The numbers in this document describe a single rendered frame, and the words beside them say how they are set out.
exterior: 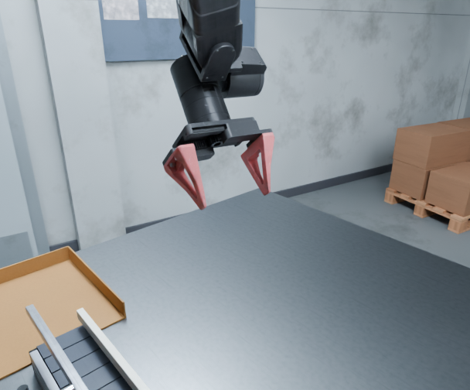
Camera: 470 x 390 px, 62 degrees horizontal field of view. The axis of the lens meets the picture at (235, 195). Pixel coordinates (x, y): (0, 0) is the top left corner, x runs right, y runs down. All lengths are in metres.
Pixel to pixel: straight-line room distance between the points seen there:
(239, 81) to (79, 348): 0.50
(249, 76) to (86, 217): 2.19
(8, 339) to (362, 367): 0.65
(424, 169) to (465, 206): 0.41
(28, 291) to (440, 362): 0.85
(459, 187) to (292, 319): 2.55
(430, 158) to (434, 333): 2.58
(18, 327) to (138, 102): 1.99
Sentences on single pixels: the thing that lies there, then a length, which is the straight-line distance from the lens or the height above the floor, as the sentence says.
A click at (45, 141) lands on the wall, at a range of 2.61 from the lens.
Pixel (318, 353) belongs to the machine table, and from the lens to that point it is 0.78.
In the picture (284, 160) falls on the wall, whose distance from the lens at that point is 3.40.
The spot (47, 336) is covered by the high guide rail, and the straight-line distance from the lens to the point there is 0.66.
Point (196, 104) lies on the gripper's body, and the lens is 0.52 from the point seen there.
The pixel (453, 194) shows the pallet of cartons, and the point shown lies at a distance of 3.30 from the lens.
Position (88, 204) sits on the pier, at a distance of 2.63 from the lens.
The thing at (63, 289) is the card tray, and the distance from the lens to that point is 0.98.
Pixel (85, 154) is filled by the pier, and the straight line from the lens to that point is 2.53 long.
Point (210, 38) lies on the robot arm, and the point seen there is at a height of 1.36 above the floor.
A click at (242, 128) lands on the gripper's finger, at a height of 1.25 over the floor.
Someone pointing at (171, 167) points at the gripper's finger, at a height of 1.21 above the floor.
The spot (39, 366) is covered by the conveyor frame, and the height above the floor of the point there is 0.88.
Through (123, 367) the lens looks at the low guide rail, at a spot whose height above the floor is 0.91.
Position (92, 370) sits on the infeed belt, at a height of 0.88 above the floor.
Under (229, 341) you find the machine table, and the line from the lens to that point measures 0.78.
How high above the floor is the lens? 1.37
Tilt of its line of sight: 23 degrees down
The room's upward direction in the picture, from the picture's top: straight up
